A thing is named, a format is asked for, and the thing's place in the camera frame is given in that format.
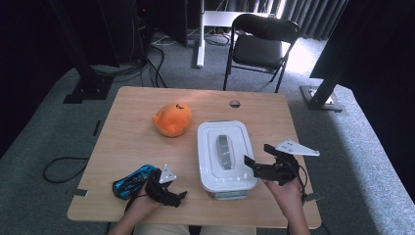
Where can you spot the brown transparent storage box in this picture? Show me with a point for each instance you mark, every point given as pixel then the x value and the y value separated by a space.
pixel 228 195

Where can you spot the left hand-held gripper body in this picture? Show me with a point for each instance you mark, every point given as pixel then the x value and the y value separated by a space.
pixel 160 187

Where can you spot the black curtain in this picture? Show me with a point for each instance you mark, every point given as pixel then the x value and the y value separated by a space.
pixel 26 65
pixel 385 65

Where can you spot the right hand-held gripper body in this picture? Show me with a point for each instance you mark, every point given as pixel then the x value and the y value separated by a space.
pixel 280 169

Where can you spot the grey tape piece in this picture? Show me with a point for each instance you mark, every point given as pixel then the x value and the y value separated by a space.
pixel 314 196
pixel 80 192

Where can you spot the blue toy car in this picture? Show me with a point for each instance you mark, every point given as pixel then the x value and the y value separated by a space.
pixel 130 183

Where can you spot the black folding chair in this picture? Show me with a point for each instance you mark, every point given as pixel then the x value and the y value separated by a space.
pixel 257 50

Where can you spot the person's beige trousers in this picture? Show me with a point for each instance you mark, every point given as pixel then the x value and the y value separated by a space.
pixel 160 229

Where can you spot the black panel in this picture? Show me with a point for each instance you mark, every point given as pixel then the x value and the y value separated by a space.
pixel 171 19

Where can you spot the person's right hand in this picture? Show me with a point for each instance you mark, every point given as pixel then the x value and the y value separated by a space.
pixel 287 199

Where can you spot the white box lid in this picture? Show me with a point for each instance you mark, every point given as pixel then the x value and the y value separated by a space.
pixel 208 156

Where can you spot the orange plush toy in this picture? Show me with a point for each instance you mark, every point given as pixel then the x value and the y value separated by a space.
pixel 173 120

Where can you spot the black tape strip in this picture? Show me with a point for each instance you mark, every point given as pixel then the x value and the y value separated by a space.
pixel 96 128

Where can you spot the black metal stand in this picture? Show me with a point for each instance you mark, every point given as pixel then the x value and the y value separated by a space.
pixel 324 91
pixel 89 88

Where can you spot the grey curtain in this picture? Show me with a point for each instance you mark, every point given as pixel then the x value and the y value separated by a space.
pixel 313 19

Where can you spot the person's left hand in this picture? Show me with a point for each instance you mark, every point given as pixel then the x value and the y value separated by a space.
pixel 143 205

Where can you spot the grey table grommet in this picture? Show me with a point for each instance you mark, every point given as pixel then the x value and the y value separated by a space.
pixel 235 104

